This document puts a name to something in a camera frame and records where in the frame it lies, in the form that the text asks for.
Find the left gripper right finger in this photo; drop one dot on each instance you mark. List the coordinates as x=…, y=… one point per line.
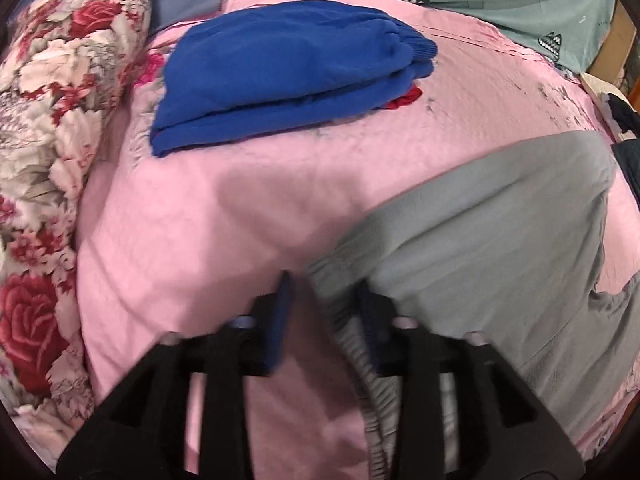
x=464, y=412

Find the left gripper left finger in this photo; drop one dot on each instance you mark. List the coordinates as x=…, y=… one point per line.
x=139, y=430

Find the grey pants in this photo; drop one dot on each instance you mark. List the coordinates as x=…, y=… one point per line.
x=511, y=245

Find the pink bedspread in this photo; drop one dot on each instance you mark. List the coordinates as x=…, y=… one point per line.
x=184, y=242

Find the dark teal folded clothes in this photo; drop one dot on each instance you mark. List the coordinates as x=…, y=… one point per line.
x=627, y=155

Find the navy white garment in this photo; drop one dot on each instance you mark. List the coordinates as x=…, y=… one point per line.
x=616, y=111

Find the red garment under blue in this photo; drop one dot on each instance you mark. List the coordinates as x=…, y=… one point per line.
x=411, y=96

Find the blue folded garment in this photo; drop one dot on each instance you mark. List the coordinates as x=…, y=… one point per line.
x=282, y=67

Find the floral red white quilt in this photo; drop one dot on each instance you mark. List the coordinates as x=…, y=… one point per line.
x=63, y=76

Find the wooden bed frame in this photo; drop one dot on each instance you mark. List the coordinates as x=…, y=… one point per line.
x=609, y=65

